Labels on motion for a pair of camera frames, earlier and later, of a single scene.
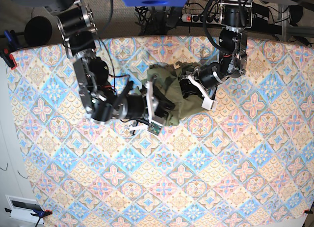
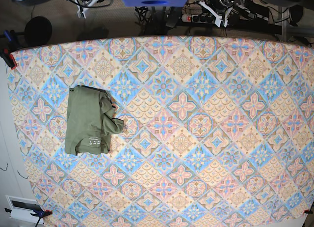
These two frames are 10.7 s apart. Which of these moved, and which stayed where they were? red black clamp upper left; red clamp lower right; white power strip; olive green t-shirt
Moved: olive green t-shirt
Stayed: red black clamp upper left; white power strip; red clamp lower right
